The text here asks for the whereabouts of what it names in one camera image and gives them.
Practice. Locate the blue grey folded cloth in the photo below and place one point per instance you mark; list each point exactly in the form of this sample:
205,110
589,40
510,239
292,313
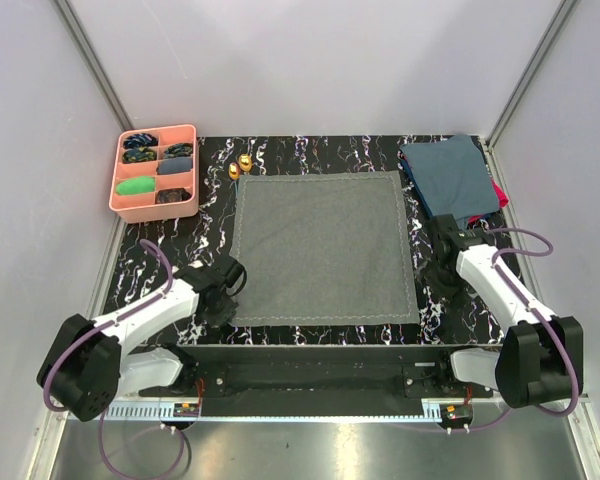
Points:
451,178

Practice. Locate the brown patterned roll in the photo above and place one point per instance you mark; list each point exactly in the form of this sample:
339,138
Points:
174,195

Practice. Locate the grey rolled cloth in tray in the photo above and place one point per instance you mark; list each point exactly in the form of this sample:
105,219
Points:
171,166

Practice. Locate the gold spoon teal handle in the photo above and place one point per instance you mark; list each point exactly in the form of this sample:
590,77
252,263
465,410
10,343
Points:
234,173

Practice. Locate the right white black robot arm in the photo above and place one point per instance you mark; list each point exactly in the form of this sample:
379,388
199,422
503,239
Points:
541,360

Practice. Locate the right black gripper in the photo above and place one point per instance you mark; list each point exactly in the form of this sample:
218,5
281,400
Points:
449,293

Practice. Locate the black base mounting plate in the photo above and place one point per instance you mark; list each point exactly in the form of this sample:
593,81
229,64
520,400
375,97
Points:
328,379

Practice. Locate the yellow blue patterned roll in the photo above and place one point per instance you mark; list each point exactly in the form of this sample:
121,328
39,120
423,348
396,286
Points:
140,154

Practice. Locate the blue patterned roll top left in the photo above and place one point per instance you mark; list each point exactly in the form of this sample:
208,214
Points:
142,139

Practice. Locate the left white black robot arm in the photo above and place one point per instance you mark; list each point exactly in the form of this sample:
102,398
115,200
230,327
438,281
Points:
92,362

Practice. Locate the green rolled cloth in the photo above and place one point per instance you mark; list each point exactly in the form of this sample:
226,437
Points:
136,186

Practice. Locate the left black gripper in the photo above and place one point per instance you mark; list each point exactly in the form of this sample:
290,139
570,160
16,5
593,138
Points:
219,319

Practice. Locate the grey stitched cloth napkin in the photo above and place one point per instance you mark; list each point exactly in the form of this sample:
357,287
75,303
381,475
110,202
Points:
324,250

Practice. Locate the magenta folded cloth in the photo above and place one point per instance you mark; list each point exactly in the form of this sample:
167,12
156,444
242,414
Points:
500,197

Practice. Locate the teal patterned roll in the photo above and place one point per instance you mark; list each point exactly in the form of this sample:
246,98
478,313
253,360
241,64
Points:
178,150

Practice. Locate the white slotted cable duct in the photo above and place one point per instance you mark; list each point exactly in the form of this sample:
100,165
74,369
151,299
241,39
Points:
188,412

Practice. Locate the pink compartment organizer tray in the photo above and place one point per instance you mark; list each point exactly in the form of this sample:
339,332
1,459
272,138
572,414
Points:
156,174

